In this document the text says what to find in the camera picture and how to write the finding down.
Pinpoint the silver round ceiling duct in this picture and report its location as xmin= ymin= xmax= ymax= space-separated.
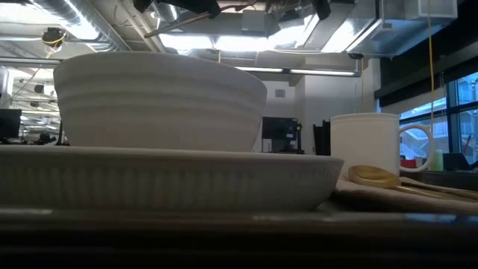
xmin=151 ymin=0 xmax=181 ymax=22

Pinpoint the white ribbed bowl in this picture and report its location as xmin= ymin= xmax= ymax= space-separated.
xmin=52 ymin=51 xmax=268 ymax=153

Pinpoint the green cup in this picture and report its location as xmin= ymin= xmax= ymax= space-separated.
xmin=429 ymin=151 xmax=444 ymax=172

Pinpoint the white ribbed plate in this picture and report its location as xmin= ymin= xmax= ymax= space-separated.
xmin=0 ymin=144 xmax=345 ymax=214

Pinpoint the beige cloth napkin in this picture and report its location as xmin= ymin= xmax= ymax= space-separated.
xmin=334 ymin=174 xmax=478 ymax=216

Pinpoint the yellow hanging cable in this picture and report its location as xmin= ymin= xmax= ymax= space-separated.
xmin=426 ymin=0 xmax=436 ymax=121

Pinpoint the gold spoon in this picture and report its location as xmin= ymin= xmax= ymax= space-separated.
xmin=347 ymin=164 xmax=478 ymax=201

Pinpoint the long ceiling light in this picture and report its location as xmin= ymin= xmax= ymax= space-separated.
xmin=235 ymin=66 xmax=361 ymax=78

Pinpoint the black computer monitor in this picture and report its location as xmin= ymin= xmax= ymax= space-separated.
xmin=261 ymin=116 xmax=302 ymax=155

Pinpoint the black upright stand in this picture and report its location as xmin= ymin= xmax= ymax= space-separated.
xmin=312 ymin=119 xmax=332 ymax=156

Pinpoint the black office desk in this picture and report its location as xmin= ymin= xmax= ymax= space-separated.
xmin=399 ymin=170 xmax=478 ymax=191

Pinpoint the large rectangular metal duct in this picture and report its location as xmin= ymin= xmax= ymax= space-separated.
xmin=305 ymin=0 xmax=459 ymax=58

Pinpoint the black yellow cord reel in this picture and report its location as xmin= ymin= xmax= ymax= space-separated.
xmin=40 ymin=26 xmax=68 ymax=48

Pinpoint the white mug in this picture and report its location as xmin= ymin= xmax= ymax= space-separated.
xmin=329 ymin=112 xmax=436 ymax=176

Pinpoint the dark screen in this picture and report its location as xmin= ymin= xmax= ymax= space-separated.
xmin=0 ymin=108 xmax=22 ymax=139

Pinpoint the grey ceiling box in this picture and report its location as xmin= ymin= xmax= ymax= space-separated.
xmin=241 ymin=9 xmax=268 ymax=33

